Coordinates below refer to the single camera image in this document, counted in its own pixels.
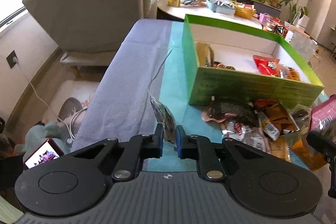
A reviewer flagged yellow snack packet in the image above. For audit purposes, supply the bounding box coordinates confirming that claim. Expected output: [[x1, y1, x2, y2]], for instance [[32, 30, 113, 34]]
[[290, 132, 327, 171]]

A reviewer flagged pink white snack pouch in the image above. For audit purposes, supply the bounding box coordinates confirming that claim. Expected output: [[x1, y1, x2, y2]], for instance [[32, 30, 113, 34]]
[[310, 94, 335, 138]]

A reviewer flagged small dark foil snack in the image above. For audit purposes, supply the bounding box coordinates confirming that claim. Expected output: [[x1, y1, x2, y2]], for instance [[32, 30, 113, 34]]
[[147, 91, 177, 145]]

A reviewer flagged brown barcode snack packet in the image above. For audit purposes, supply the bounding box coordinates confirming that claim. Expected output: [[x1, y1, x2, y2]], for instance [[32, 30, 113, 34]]
[[253, 99, 299, 141]]

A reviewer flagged white red snack packet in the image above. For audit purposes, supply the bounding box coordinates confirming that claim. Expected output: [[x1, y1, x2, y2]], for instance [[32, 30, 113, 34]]
[[220, 118, 270, 153]]

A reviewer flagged colourful table mat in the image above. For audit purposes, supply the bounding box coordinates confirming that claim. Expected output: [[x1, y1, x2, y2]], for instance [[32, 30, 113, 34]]
[[142, 21, 329, 173]]

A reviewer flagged green cardboard box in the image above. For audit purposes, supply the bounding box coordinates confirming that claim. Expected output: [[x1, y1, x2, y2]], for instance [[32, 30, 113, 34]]
[[182, 15, 324, 108]]

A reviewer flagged smartphone with lit screen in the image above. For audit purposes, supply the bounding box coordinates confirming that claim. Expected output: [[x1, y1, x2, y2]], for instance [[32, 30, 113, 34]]
[[23, 138, 64, 169]]

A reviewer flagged clear glass mug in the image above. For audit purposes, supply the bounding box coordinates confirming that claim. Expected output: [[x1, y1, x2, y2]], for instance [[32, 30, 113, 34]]
[[289, 30, 321, 70]]

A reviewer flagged tall green leaf plant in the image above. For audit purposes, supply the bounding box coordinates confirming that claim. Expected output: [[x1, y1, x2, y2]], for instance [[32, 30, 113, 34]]
[[280, 0, 309, 25]]

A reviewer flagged yellow woven basket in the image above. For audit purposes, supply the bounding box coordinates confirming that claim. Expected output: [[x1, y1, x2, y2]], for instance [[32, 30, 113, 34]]
[[235, 6, 256, 19]]

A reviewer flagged grey blue storage tray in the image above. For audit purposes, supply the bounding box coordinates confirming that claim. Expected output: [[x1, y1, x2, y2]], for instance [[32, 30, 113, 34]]
[[206, 0, 235, 16]]

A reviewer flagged beige sofa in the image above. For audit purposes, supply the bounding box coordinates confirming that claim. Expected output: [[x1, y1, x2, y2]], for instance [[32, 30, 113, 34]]
[[22, 0, 158, 67]]

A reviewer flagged white charging cable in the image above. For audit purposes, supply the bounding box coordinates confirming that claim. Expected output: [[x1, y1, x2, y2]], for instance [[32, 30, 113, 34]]
[[12, 57, 89, 142]]

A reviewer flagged wall power socket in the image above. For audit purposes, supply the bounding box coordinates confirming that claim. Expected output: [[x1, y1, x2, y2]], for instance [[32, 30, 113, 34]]
[[6, 50, 18, 69]]

